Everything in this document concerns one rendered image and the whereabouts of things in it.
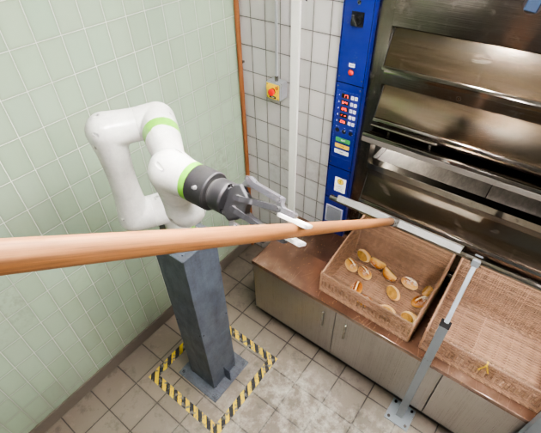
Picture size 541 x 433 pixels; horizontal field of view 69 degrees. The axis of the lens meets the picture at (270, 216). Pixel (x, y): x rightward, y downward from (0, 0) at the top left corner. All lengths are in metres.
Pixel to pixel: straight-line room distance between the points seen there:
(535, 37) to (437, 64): 0.35
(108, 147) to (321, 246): 1.59
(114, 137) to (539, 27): 1.52
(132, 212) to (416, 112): 1.35
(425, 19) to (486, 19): 0.23
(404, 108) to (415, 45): 0.29
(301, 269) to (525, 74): 1.47
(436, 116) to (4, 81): 1.76
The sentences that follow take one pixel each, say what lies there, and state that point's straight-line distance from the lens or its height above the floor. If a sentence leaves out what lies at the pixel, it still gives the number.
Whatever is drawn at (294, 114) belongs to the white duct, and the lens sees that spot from 2.38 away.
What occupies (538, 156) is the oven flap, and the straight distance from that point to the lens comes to 1.98.
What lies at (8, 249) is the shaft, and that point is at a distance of 0.37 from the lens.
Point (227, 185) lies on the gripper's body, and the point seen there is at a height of 1.92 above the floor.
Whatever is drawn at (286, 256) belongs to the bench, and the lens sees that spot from 2.49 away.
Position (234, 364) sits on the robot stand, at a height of 0.01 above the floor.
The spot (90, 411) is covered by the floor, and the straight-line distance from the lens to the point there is 2.84.
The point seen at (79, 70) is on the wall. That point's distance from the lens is 1.88.
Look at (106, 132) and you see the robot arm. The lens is 1.34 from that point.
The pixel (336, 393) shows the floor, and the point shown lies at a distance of 2.67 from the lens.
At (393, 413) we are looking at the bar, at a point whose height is 0.01.
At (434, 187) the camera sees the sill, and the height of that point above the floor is 1.18.
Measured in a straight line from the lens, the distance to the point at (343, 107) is 2.16.
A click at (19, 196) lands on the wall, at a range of 1.92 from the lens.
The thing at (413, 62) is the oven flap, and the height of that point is 1.76.
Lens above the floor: 2.43
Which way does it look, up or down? 42 degrees down
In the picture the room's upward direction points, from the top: 1 degrees counter-clockwise
